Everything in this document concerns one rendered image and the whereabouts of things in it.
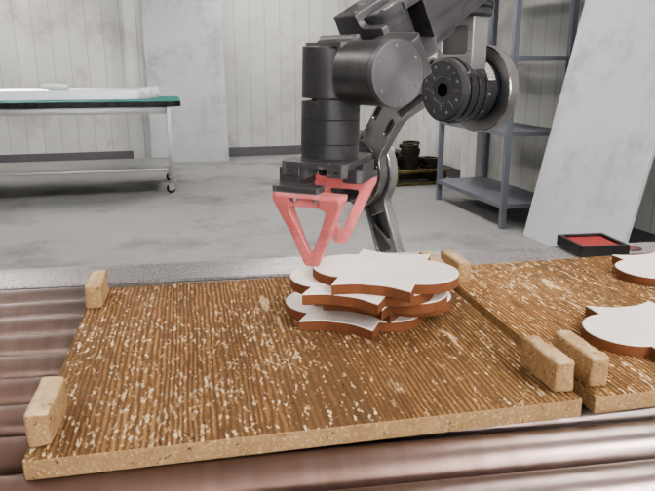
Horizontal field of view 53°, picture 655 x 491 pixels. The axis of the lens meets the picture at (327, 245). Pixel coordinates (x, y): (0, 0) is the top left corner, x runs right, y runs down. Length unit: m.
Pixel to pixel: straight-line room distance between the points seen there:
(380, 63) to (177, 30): 8.10
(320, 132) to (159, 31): 8.02
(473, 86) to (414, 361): 1.00
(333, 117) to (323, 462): 0.31
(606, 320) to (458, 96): 0.89
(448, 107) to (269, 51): 7.51
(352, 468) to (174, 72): 8.17
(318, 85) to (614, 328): 0.36
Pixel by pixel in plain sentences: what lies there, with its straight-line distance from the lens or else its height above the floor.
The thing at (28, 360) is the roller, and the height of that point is 0.92.
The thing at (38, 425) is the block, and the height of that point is 0.95.
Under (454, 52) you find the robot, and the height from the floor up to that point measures 1.22.
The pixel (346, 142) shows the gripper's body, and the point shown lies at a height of 1.12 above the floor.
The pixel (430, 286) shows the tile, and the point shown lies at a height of 0.99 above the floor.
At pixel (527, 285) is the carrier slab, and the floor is 0.94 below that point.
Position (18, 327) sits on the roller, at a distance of 0.78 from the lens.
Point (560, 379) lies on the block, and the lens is 0.56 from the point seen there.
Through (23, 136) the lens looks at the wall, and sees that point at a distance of 8.98.
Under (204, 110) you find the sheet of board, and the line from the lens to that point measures 8.53.
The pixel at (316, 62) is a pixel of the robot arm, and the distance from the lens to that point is 0.62.
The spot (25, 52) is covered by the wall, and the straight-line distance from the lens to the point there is 8.91.
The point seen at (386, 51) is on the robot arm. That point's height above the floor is 1.20.
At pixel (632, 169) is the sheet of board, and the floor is 0.61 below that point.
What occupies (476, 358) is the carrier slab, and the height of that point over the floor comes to 0.94.
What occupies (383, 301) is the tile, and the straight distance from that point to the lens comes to 0.61.
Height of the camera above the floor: 1.19
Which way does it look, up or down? 16 degrees down
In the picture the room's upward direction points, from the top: straight up
